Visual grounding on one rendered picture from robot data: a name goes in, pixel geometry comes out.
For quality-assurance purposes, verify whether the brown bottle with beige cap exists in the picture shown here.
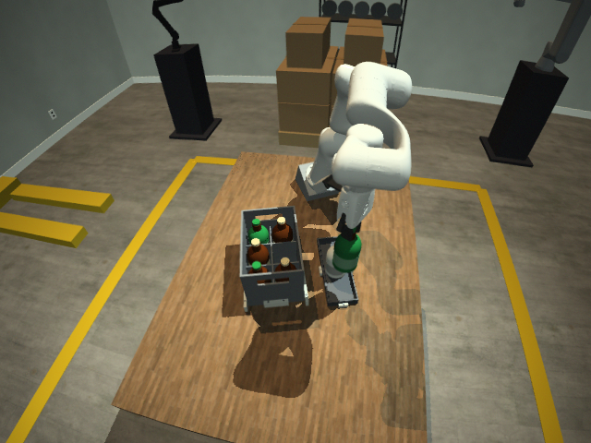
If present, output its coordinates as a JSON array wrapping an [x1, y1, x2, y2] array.
[[247, 238, 271, 266], [271, 217, 294, 243]]

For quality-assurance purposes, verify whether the brown bottle with green cap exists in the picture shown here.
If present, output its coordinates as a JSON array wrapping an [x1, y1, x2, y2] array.
[[248, 261, 271, 284]]

